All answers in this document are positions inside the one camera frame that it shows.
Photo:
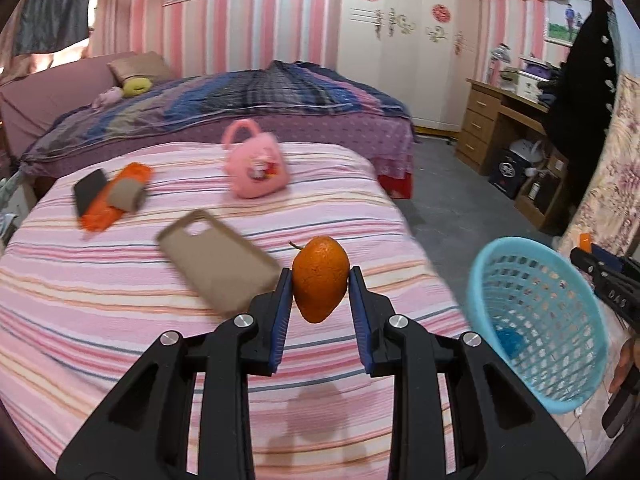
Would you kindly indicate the orange fruit with stem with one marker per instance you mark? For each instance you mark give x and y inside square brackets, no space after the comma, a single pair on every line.
[320,280]

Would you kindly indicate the white fan under desk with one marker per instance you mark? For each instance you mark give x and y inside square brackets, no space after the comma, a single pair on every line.
[527,152]

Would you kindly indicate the small orange object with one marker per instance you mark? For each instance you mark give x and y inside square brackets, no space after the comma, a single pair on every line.
[585,242]

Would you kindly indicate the pink crumpled cloth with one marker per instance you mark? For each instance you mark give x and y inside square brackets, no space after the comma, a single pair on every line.
[107,96]

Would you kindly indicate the light blue plastic basket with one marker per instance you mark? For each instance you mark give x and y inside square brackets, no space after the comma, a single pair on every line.
[537,285]

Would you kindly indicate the wooden desk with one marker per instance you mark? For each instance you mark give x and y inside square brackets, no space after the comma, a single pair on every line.
[487,120]

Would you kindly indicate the dark grey hanging cloth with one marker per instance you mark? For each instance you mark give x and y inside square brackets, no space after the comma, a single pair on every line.
[55,5]

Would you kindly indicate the brown cardboard tube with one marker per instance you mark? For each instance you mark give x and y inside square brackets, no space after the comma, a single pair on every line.
[125,193]

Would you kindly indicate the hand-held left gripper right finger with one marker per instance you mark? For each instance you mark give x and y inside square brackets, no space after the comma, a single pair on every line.
[357,320]

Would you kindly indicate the blue plastic bag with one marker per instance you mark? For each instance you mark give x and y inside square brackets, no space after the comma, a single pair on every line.
[510,341]

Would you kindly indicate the pink striped bedsheet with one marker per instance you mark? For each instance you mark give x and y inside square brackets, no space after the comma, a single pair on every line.
[150,280]

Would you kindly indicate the patchwork quilt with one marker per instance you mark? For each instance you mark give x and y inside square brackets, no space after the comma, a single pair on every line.
[260,95]

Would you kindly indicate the person's right hand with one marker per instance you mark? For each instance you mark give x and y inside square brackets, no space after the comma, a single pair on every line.
[625,365]

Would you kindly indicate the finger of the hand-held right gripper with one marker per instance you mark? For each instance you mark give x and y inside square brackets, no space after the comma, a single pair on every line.
[607,257]
[585,265]

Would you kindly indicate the black hanging coat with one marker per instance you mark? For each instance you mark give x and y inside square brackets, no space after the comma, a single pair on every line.
[585,100]

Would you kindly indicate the mauve sofa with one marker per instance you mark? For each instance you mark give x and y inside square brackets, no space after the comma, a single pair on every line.
[50,95]

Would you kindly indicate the pink toy handbag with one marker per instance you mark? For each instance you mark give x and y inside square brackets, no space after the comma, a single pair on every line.
[255,165]

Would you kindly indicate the white box on desk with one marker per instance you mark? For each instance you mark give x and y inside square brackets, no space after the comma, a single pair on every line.
[532,82]

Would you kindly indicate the yellow cushion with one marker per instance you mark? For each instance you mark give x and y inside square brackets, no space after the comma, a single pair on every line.
[137,86]

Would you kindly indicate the orange plastic bag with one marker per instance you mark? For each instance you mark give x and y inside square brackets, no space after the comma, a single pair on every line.
[100,212]

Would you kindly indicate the black soft case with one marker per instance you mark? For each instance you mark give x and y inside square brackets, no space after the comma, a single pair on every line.
[89,190]

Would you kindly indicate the small framed wall photo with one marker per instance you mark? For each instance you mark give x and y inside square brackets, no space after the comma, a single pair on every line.
[562,20]

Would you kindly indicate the brown pillow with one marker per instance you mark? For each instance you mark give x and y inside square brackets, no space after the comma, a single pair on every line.
[140,66]

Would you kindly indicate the desk lamp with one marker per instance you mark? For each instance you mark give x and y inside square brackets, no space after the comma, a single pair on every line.
[497,60]

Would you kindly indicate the black box under desk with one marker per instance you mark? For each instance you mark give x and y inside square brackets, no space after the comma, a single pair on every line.
[506,172]

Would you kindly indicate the beige phone case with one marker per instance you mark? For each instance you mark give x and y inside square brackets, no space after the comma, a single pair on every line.
[220,265]

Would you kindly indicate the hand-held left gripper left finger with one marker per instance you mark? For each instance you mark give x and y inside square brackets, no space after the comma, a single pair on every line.
[280,320]

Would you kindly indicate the floral cloth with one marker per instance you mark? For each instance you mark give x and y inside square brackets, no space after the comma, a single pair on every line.
[620,170]

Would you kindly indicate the white wardrobe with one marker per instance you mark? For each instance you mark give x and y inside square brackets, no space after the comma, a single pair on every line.
[405,45]

